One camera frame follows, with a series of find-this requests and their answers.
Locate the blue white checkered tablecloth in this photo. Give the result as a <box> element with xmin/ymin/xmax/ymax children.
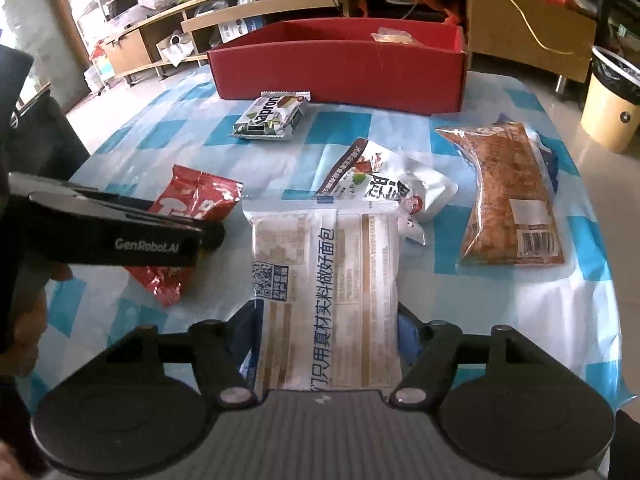
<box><xmin>17</xmin><ymin>67</ymin><xmax>630</xmax><ymax>406</ymax></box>

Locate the white bread package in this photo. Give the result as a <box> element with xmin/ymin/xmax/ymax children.
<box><xmin>243</xmin><ymin>198</ymin><xmax>413</xmax><ymax>394</ymax></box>

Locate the yellow crispy snack bag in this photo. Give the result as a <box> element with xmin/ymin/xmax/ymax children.
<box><xmin>371</xmin><ymin>27</ymin><xmax>418</xmax><ymax>44</ymax></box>

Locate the beige trash bin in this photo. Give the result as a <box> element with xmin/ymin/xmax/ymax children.
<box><xmin>580</xmin><ymin>46</ymin><xmax>639</xmax><ymax>153</ymax></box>

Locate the yellow cable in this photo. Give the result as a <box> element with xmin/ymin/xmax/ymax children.
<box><xmin>439</xmin><ymin>0</ymin><xmax>594</xmax><ymax>58</ymax></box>

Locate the black chair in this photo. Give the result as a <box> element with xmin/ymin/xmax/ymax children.
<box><xmin>1</xmin><ymin>46</ymin><xmax>89</xmax><ymax>180</ymax></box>

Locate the green white Kapron wafer pack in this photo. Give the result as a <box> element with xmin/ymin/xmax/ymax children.
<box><xmin>231</xmin><ymin>91</ymin><xmax>311</xmax><ymax>141</ymax></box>

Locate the red cardboard box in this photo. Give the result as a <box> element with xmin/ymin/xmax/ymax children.
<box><xmin>207</xmin><ymin>18</ymin><xmax>466</xmax><ymax>115</ymax></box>

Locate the person left hand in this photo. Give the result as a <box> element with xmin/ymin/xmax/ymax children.
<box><xmin>1</xmin><ymin>288</ymin><xmax>48</xmax><ymax>376</ymax></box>

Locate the white dessert snack pouch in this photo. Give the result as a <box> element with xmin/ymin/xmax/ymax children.
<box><xmin>317</xmin><ymin>138</ymin><xmax>458</xmax><ymax>221</ymax></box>

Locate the wooden TV cabinet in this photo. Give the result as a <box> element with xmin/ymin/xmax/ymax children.
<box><xmin>99</xmin><ymin>0</ymin><xmax>597</xmax><ymax>82</ymax></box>

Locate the red spicy snack packet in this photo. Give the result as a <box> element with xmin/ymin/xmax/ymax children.
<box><xmin>115</xmin><ymin>165</ymin><xmax>243</xmax><ymax>307</ymax></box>

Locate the orange plastic bag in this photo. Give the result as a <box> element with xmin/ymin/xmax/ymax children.
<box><xmin>356</xmin><ymin>0</ymin><xmax>463</xmax><ymax>26</ymax></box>

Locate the brown bread package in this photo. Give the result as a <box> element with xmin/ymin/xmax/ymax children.
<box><xmin>436</xmin><ymin>122</ymin><xmax>565</xmax><ymax>266</ymax></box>

